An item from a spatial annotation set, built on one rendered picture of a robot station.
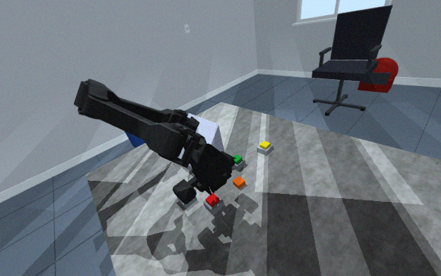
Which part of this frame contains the green button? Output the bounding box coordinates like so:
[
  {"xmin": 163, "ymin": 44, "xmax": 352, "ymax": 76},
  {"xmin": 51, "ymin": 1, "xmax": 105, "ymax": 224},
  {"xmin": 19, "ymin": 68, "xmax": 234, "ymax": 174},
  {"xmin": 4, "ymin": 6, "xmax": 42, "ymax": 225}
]
[{"xmin": 232, "ymin": 154, "xmax": 246, "ymax": 171}]

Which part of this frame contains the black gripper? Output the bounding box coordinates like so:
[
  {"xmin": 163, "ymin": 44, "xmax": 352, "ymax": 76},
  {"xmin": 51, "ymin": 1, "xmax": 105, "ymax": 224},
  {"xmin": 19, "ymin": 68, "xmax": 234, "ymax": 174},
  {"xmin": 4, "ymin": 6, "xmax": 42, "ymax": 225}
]
[{"xmin": 173, "ymin": 151, "xmax": 235, "ymax": 204}]

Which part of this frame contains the red button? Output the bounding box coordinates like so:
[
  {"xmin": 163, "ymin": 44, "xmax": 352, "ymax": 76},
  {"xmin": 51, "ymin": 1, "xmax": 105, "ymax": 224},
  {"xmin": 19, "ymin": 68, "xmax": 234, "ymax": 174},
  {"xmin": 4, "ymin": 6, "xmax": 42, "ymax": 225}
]
[{"xmin": 203, "ymin": 193, "xmax": 224, "ymax": 215}]

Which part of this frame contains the yellow button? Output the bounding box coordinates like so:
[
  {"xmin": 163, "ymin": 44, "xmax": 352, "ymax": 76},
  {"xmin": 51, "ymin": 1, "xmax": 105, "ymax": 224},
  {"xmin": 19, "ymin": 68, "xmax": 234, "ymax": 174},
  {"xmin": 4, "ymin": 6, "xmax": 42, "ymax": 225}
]
[{"xmin": 257, "ymin": 141, "xmax": 273, "ymax": 156}]

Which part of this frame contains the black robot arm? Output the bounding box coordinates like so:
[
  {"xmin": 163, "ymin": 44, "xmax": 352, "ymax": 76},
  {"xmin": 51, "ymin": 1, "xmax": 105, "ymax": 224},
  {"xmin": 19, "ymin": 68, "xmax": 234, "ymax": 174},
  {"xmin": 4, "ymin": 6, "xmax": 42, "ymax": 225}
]
[{"xmin": 74, "ymin": 79, "xmax": 232, "ymax": 191}]

